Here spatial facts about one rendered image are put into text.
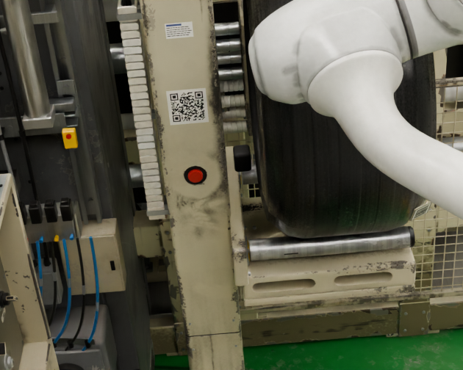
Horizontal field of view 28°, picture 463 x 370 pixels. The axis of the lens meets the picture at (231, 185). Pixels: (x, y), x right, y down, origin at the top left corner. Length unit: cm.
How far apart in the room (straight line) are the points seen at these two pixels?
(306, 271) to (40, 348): 55
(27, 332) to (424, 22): 106
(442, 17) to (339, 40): 10
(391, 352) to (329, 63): 209
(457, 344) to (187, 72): 157
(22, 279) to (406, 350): 158
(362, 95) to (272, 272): 102
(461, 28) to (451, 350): 210
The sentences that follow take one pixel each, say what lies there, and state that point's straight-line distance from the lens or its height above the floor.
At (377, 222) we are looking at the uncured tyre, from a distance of 176.
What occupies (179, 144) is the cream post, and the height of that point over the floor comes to 114.
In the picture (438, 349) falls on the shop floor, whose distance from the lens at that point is 298.
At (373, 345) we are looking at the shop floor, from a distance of 298.
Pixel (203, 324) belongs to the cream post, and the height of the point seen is 66.
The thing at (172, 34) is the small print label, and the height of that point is 137.
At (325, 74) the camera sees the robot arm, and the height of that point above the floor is 165.
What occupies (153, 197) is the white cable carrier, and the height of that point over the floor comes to 101.
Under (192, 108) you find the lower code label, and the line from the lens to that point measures 177.
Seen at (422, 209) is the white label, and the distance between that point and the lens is 177.
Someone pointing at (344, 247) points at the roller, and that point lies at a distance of 190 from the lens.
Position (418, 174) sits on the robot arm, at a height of 159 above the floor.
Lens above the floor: 209
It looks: 34 degrees down
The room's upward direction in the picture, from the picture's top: 5 degrees counter-clockwise
